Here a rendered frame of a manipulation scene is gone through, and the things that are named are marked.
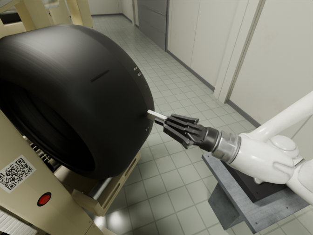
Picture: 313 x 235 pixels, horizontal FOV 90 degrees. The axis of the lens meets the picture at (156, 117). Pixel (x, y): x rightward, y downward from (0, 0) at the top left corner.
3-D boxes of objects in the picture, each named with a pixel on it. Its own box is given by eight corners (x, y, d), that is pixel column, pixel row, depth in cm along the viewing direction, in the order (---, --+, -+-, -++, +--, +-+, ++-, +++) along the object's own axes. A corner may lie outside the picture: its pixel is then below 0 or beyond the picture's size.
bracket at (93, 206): (99, 217, 66) (93, 209, 59) (36, 179, 78) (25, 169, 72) (105, 209, 68) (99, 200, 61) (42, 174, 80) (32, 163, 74)
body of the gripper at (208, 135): (221, 125, 49) (193, 114, 51) (218, 144, 43) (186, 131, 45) (213, 139, 54) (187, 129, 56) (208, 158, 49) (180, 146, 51)
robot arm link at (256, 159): (232, 169, 42) (221, 162, 55) (295, 196, 39) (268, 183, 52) (246, 132, 43) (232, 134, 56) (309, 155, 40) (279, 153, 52)
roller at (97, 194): (84, 198, 67) (93, 204, 68) (86, 197, 64) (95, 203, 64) (128, 141, 91) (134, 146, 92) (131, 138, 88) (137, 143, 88)
